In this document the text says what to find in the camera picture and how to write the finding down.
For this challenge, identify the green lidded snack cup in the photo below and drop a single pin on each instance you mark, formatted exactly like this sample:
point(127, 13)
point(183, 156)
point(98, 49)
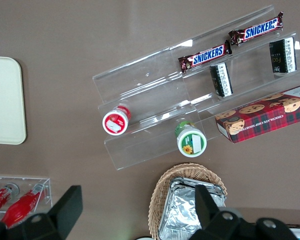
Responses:
point(192, 142)

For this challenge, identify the small black chocolate box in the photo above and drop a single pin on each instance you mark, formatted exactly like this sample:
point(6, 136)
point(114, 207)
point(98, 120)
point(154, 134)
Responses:
point(221, 80)
point(282, 56)

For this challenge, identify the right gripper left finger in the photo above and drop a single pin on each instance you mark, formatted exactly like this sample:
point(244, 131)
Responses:
point(70, 205)

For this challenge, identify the red tartan cookie box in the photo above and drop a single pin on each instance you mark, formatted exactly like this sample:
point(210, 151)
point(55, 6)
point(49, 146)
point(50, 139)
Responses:
point(265, 117)

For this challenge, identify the light wicker basket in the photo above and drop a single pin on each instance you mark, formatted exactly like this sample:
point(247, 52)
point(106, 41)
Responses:
point(160, 190)

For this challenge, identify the beige plastic serving tray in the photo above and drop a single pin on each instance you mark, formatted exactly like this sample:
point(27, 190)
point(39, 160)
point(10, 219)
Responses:
point(5, 100)

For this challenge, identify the clear acrylic stepped shelf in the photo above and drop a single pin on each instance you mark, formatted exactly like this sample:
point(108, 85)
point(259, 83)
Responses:
point(250, 62)
point(140, 82)

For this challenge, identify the Snickers chocolate bar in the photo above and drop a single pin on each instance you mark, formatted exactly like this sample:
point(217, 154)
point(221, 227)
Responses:
point(260, 27)
point(207, 55)

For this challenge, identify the silver aluminium foil tray stack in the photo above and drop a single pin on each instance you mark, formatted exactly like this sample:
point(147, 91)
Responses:
point(180, 207)

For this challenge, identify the red lidded snack cup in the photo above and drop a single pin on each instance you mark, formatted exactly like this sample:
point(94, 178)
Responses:
point(115, 122)

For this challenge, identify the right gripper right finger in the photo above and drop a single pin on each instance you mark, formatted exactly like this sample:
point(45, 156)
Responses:
point(205, 207)

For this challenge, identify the clear acrylic bottle rack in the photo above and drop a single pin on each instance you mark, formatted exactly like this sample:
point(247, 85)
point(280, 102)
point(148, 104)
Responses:
point(47, 192)

